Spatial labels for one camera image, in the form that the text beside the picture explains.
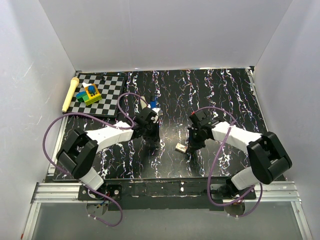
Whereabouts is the aluminium frame rail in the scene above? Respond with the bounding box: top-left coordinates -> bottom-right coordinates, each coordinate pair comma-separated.
20,182 -> 82,240

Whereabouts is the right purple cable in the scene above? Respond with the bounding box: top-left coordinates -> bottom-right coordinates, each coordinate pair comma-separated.
194,106 -> 263,217

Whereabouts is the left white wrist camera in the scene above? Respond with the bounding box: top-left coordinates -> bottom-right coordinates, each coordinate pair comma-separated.
151,108 -> 162,124

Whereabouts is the staple box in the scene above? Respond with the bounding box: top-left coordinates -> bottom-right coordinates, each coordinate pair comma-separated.
175,143 -> 188,153

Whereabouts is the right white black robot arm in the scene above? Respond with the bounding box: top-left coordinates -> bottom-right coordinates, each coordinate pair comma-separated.
187,109 -> 293,199

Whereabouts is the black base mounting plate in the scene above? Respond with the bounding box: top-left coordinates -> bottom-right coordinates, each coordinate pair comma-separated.
77,177 -> 257,212

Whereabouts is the white cream stapler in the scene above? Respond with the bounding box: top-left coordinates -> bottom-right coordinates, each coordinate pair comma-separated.
140,96 -> 148,109

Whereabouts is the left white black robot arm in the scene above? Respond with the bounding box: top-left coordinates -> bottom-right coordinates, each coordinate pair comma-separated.
56,107 -> 161,200

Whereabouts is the black white checkerboard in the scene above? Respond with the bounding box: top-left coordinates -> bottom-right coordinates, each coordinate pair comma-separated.
65,73 -> 126,118

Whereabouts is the colourful toy block assembly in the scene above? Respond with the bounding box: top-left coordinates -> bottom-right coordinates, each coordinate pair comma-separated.
76,83 -> 102,106

